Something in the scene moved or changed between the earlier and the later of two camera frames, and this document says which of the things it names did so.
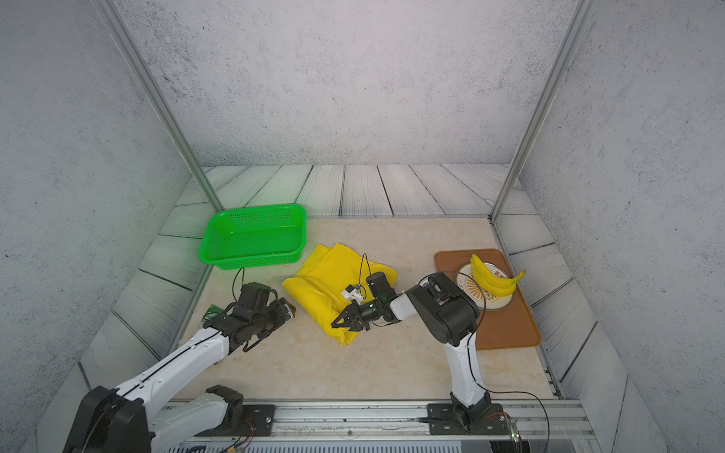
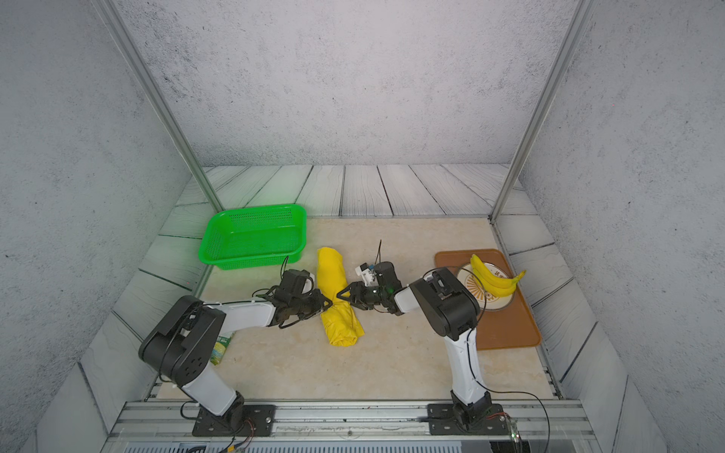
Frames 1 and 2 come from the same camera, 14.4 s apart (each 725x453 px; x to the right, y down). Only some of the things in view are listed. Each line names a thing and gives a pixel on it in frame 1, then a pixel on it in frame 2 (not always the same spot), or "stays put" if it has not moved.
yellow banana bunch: (499, 286) stays put
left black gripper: (283, 310) -> (319, 302)
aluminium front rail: (534, 421) stays put
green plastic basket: (255, 236) stays put
